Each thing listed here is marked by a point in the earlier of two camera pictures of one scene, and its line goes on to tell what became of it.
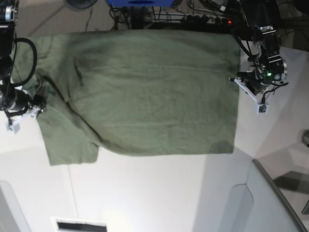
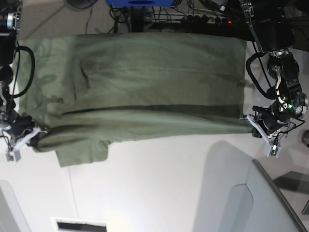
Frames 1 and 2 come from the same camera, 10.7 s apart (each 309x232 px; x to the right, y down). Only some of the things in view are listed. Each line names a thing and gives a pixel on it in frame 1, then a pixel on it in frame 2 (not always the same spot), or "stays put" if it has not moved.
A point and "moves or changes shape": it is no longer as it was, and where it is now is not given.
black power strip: x=205 y=20 stays put
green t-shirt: x=141 y=92 moves or changes shape
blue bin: x=141 y=3 stays put
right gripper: x=266 y=73 to x=273 y=117
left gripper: x=17 y=100 to x=19 y=124
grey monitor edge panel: x=273 y=211 stays put
